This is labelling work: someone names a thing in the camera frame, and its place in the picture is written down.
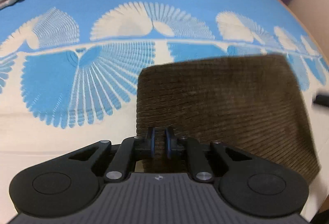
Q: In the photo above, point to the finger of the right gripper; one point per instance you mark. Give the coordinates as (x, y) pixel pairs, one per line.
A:
(321, 99)

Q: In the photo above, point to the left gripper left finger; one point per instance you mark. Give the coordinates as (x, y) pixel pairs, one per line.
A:
(126, 154)

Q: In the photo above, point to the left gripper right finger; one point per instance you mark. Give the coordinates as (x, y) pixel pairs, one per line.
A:
(188, 152)

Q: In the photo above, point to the dark brown corduroy pants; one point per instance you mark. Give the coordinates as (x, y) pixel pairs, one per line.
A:
(252, 103)

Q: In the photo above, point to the blue white patterned bedsheet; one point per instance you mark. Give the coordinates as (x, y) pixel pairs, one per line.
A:
(69, 69)

